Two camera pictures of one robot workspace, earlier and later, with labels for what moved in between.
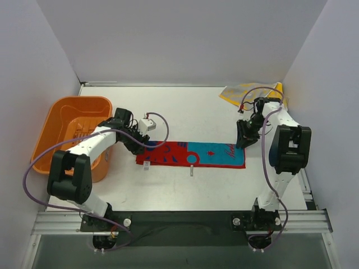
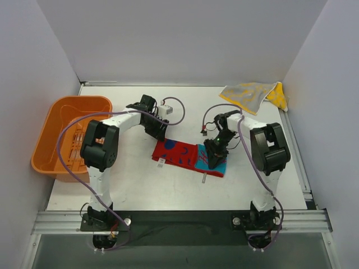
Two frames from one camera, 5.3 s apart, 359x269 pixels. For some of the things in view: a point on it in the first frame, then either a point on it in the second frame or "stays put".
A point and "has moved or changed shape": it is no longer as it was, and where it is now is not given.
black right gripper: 245,134 -> 213,148
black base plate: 183,228 stays put
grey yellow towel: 243,94 stays put
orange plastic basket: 71,118 stays put
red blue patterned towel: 194,154 has moved or changed shape
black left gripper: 136,143 -> 156,130
